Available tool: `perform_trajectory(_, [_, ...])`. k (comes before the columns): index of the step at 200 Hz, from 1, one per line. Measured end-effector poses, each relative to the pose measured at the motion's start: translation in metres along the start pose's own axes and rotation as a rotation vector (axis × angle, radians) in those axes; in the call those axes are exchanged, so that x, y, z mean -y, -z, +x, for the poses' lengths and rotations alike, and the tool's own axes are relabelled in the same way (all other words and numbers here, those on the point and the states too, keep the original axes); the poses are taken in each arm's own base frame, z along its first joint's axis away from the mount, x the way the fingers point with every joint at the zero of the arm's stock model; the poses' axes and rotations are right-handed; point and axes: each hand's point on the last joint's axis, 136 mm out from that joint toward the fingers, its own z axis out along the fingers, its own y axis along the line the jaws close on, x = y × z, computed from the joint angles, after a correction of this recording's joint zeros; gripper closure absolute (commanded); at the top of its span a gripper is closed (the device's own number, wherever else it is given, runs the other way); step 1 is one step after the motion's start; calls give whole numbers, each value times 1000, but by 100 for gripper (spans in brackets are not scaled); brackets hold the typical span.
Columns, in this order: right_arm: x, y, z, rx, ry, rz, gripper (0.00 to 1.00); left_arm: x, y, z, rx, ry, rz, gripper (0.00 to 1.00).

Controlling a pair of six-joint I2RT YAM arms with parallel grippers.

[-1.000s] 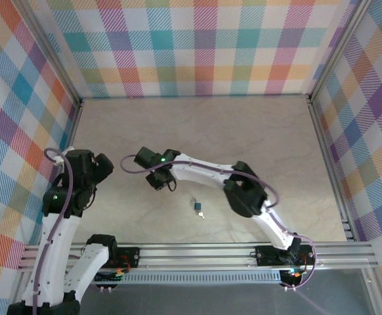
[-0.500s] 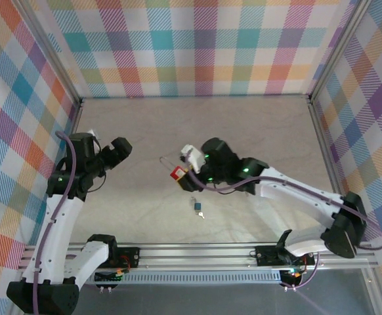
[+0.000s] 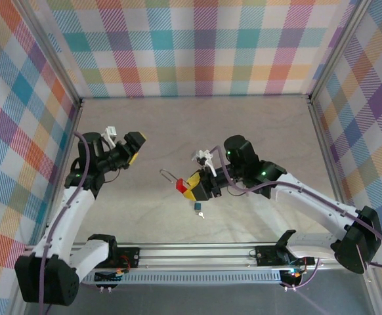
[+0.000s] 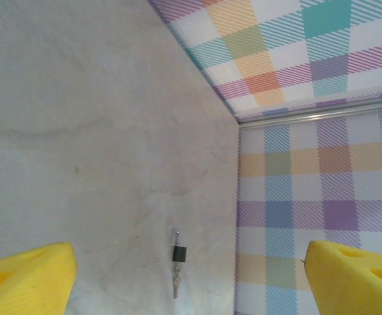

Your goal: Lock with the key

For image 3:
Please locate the red padlock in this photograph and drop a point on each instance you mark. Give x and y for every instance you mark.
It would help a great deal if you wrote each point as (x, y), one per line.
(180, 185)

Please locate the small silver keys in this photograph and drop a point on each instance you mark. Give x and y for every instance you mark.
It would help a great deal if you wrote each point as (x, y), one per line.
(200, 214)

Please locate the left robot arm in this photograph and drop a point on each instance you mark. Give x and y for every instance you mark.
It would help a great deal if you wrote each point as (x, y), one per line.
(84, 200)

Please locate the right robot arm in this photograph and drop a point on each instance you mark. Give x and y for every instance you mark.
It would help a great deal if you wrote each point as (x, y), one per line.
(309, 197)

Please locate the small circuit board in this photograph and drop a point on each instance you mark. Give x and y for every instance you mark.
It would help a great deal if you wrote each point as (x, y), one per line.
(292, 275)
(109, 277)

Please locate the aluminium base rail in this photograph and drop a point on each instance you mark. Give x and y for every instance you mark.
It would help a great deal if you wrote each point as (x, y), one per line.
(194, 254)

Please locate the thin aluminium frame rail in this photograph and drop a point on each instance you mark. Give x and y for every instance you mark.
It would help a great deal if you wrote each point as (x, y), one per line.
(194, 96)

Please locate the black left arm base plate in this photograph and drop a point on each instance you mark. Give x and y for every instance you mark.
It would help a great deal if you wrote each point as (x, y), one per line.
(133, 257)

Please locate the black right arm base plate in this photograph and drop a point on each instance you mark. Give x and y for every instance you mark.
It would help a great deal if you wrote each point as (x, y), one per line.
(266, 256)

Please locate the aluminium frame post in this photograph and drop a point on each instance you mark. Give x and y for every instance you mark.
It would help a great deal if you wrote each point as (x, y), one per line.
(54, 52)
(337, 49)
(374, 295)

